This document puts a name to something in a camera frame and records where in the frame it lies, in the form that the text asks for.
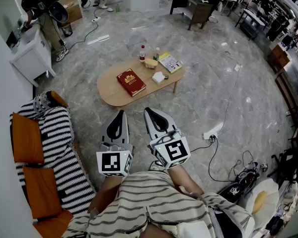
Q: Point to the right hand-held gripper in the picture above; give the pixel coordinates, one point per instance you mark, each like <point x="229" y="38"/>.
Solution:
<point x="175" y="150"/>

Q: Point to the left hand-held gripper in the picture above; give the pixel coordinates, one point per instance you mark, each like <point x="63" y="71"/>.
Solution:
<point x="111" y="162"/>

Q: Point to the red gold-printed book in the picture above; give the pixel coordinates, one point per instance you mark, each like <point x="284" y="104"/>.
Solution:
<point x="130" y="82"/>

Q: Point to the person's left forearm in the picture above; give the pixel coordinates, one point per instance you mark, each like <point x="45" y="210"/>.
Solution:
<point x="104" y="195"/>

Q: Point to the person's right forearm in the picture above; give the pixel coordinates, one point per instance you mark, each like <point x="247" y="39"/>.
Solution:
<point x="183" y="180"/>

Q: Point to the oval wooden coffee table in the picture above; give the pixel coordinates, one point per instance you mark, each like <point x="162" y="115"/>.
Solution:
<point x="111" y="93"/>

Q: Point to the orange sofa with patterned cover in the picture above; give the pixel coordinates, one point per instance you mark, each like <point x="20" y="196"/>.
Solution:
<point x="62" y="137"/>

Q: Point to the white tissue pack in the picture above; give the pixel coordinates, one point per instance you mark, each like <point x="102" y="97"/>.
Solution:
<point x="158" y="77"/>

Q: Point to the white power strip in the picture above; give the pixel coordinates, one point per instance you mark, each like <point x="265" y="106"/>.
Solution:
<point x="96" y="19"/>
<point x="209" y="135"/>

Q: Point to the small round tin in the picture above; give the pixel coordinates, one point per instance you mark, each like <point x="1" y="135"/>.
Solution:
<point x="166" y="76"/>

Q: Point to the yellow snack bag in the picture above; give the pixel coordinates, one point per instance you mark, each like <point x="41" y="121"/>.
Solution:
<point x="151" y="63"/>

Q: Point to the white yellow magazine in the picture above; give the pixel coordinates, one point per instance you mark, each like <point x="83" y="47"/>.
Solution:
<point x="171" y="63"/>

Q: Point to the green label bottle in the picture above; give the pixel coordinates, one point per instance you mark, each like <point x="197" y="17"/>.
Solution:
<point x="156" y="54"/>

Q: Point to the red label water bottle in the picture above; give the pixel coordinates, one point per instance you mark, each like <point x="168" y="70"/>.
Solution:
<point x="142" y="54"/>

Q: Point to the person's striped shirt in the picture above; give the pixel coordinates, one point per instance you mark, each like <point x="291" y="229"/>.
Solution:
<point x="149" y="202"/>

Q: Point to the orange cushion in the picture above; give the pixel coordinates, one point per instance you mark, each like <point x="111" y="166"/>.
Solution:
<point x="27" y="137"/>
<point x="41" y="192"/>

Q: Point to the white desk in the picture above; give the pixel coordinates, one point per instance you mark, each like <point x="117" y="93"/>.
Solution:
<point x="32" y="58"/>

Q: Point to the black wastebasket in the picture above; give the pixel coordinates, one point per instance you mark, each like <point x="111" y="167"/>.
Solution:
<point x="67" y="30"/>

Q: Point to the dark wooden desk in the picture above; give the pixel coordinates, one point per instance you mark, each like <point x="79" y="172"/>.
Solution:
<point x="201" y="11"/>

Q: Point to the small green bottle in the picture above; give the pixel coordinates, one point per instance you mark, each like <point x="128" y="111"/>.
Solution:
<point x="117" y="8"/>

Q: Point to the white flower cushion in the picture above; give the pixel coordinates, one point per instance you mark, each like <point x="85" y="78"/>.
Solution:
<point x="263" y="202"/>

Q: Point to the cardboard box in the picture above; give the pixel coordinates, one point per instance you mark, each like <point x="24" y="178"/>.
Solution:
<point x="72" y="7"/>

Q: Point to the brown wooden shelf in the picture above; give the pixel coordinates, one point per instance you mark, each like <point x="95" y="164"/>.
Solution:
<point x="280" y="56"/>

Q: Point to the black office chair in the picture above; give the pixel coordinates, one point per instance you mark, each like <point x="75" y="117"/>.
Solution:
<point x="276" y="28"/>

